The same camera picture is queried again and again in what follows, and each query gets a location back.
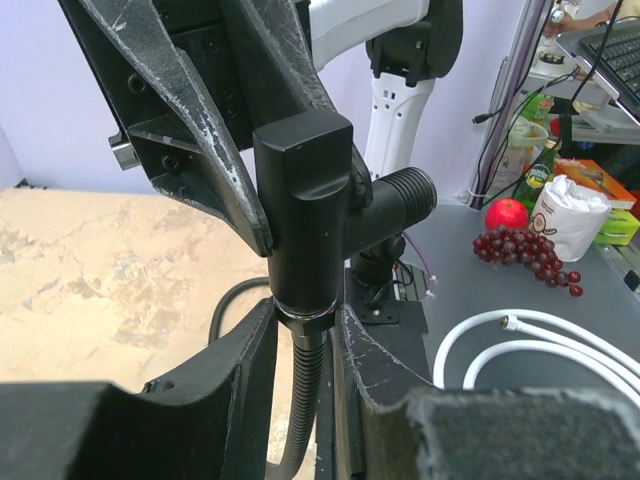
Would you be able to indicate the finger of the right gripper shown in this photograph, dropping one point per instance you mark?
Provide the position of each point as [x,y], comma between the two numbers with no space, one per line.
[272,62]
[167,73]

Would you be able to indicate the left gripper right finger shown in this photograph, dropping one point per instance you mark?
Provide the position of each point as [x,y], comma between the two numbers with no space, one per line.
[391,423]

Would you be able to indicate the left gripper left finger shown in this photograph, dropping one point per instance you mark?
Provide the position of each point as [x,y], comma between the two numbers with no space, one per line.
[207,418]

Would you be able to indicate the black angle valve fitting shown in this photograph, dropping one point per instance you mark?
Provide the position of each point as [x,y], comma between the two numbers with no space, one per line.
[305,180]

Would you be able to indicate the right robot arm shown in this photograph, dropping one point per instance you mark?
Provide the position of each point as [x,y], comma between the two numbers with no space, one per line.
[378,61]

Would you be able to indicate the red small object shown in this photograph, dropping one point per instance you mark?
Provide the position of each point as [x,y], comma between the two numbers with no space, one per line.
[511,246]

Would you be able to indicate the red apple toy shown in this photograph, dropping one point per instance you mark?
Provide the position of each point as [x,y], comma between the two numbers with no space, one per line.
[508,213]

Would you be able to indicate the green drink bottle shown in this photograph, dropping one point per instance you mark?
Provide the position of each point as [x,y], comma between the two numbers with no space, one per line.
[539,173]

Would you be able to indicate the toilet paper roll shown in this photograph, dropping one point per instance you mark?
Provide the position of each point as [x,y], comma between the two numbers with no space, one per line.
[570,216]

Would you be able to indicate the green box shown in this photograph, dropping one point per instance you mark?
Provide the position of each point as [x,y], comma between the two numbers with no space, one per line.
[619,228]

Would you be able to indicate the orange book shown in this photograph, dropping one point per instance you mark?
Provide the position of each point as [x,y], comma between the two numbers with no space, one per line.
[589,174]

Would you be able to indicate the black keyboard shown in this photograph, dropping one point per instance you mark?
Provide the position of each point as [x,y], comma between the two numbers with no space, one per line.
[615,53]

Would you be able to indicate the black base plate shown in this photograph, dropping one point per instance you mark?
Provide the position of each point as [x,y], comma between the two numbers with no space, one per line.
[395,321]

